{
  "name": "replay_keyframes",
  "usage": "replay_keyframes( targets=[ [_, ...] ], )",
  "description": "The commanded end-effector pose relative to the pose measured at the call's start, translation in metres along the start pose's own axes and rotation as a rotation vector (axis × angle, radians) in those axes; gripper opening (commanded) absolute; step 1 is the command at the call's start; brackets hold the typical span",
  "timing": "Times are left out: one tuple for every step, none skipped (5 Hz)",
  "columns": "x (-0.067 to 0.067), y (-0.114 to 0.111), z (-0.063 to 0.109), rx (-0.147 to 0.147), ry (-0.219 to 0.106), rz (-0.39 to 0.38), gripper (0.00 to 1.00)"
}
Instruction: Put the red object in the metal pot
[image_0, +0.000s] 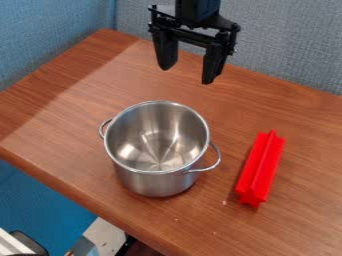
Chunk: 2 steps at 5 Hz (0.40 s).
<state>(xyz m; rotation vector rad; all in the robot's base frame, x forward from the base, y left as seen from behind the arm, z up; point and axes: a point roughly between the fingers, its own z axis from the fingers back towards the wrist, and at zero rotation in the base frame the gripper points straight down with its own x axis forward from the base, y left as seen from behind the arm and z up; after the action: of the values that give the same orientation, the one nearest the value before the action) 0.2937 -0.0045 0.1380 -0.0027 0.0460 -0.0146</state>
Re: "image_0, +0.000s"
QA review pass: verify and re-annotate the red cross-shaped plastic bar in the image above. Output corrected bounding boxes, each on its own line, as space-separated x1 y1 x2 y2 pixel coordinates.
235 130 286 208

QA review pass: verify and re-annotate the stainless steel pot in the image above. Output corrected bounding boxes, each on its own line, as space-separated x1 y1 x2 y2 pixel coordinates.
98 100 219 197

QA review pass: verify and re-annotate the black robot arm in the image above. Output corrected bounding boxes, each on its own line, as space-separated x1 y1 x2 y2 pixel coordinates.
148 0 240 85

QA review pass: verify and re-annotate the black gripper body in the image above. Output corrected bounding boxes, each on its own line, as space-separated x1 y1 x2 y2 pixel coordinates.
148 4 240 55

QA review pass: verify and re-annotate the grey white object below table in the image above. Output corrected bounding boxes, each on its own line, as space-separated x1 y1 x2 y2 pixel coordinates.
64 218 125 256

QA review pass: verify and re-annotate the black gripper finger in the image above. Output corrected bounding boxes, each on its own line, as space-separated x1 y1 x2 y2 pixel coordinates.
201 31 229 85
152 29 179 70

